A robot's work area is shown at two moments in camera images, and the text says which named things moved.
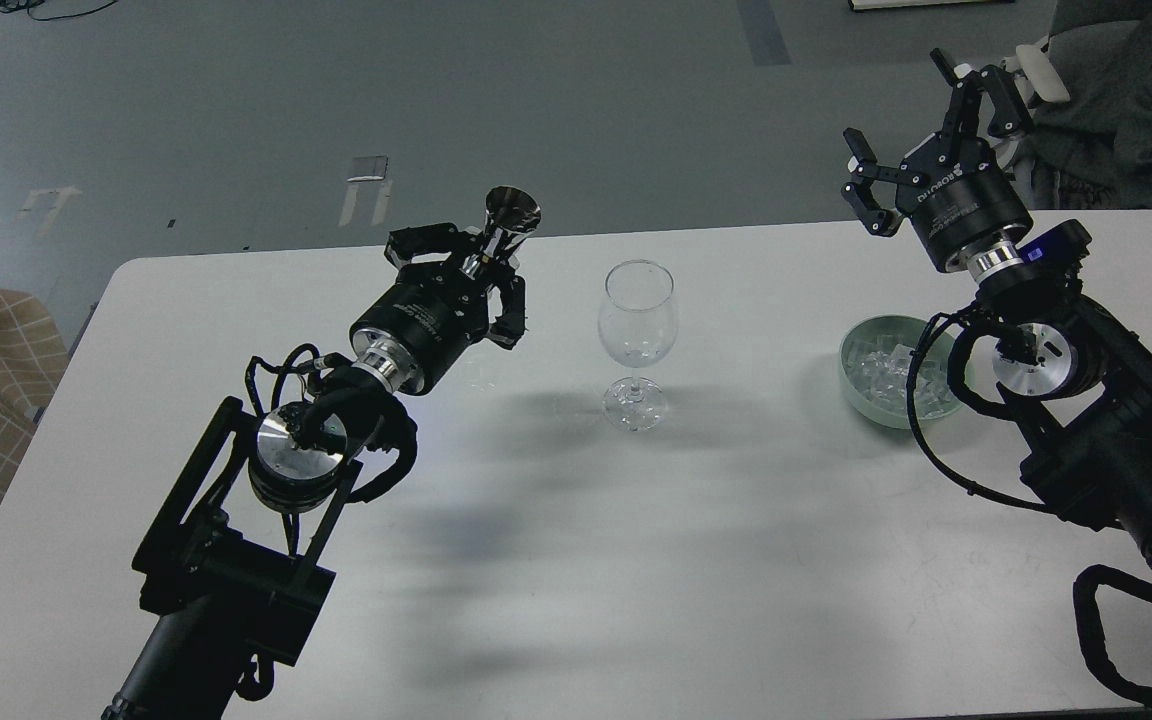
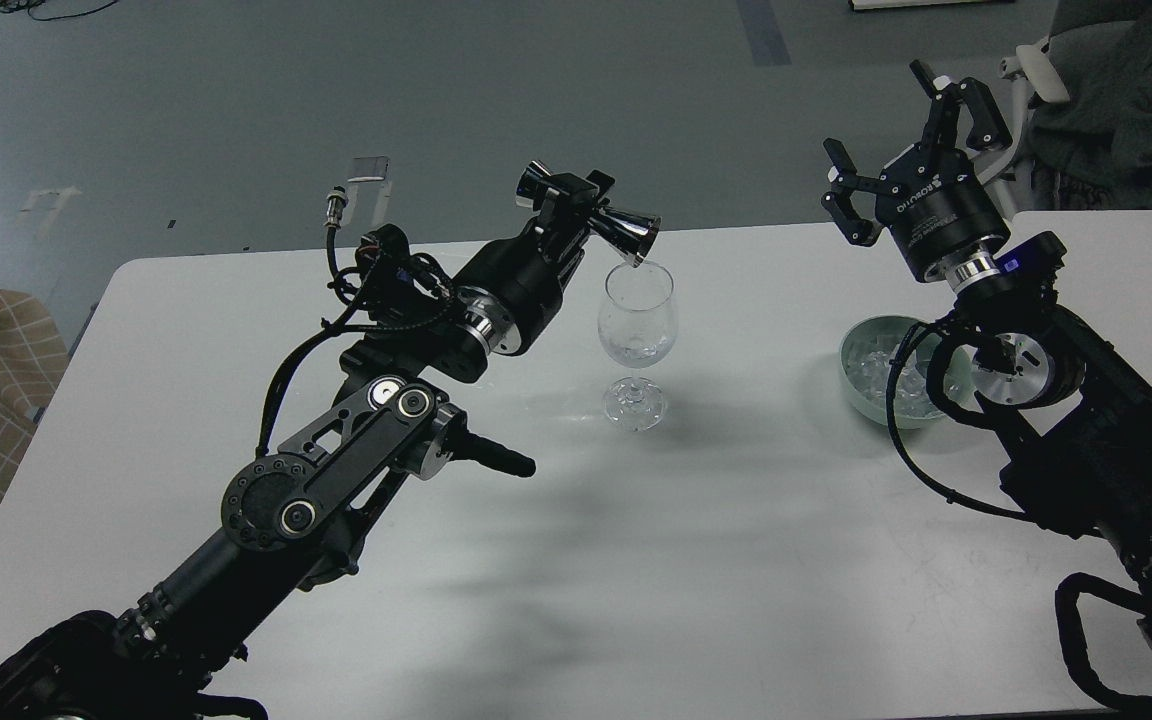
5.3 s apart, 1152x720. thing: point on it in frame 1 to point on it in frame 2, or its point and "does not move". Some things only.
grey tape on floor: x=368 y=168 does not move
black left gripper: x=432 y=312 to x=512 y=284
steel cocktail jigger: x=508 y=214 to x=632 y=233
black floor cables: x=22 y=5 does not move
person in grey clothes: x=1138 y=131 does not move
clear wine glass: x=637 y=324 does not move
